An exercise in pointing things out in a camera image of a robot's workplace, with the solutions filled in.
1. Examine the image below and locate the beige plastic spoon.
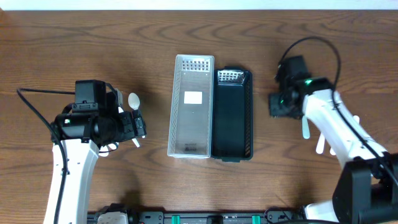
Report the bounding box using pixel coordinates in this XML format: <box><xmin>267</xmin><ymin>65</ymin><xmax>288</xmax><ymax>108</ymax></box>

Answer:
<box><xmin>127</xmin><ymin>93</ymin><xmax>141</xmax><ymax>147</ymax></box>

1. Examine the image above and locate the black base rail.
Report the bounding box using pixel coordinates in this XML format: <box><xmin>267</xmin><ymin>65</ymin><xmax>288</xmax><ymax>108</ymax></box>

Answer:
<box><xmin>86</xmin><ymin>203</ymin><xmax>305</xmax><ymax>224</ymax></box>

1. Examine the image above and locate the black plastic basket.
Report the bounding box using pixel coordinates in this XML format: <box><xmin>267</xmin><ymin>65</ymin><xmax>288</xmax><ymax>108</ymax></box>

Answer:
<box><xmin>211</xmin><ymin>67</ymin><xmax>254</xmax><ymax>162</ymax></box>

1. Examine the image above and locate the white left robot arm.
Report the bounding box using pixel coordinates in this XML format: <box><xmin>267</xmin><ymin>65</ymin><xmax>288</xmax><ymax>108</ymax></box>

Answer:
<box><xmin>44</xmin><ymin>108</ymin><xmax>147</xmax><ymax>223</ymax></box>

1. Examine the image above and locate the clear plastic basket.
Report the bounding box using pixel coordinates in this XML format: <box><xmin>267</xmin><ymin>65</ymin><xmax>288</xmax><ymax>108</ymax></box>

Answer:
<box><xmin>167</xmin><ymin>54</ymin><xmax>215</xmax><ymax>159</ymax></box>

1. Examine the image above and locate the pink plastic fork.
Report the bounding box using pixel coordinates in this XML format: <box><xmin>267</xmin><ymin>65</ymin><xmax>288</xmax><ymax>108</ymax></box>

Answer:
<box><xmin>330</xmin><ymin>148</ymin><xmax>336</xmax><ymax>156</ymax></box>

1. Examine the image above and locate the white plastic fork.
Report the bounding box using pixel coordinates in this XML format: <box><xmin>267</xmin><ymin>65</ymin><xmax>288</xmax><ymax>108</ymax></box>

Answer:
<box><xmin>353</xmin><ymin>115</ymin><xmax>360</xmax><ymax>124</ymax></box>

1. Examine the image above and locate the mint green plastic fork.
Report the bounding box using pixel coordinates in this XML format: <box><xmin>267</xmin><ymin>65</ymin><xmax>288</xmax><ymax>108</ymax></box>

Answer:
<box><xmin>302</xmin><ymin>116</ymin><xmax>310</xmax><ymax>139</ymax></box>

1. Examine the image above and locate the white label sticker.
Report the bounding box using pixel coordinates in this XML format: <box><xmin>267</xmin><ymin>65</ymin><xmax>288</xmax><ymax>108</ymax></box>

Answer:
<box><xmin>183</xmin><ymin>91</ymin><xmax>203</xmax><ymax>105</ymax></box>

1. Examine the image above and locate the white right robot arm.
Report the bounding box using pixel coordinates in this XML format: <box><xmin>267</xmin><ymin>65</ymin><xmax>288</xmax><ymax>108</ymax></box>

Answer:
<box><xmin>269</xmin><ymin>72</ymin><xmax>397</xmax><ymax>223</ymax></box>

